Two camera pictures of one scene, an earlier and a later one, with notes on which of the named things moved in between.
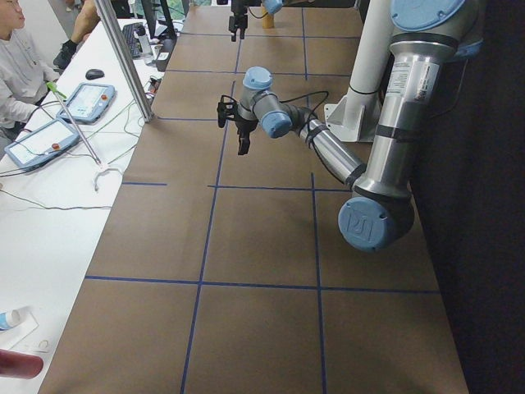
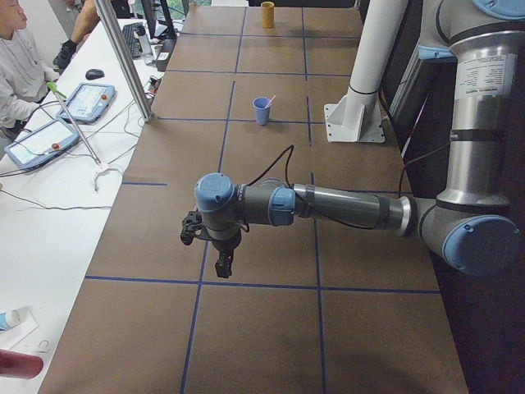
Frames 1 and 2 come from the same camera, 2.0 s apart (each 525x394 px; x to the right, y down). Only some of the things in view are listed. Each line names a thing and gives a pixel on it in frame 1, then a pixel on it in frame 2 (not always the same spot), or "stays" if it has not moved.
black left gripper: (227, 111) → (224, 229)
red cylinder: (19, 365) stays
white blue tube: (9, 318) stays
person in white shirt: (25, 75) stays
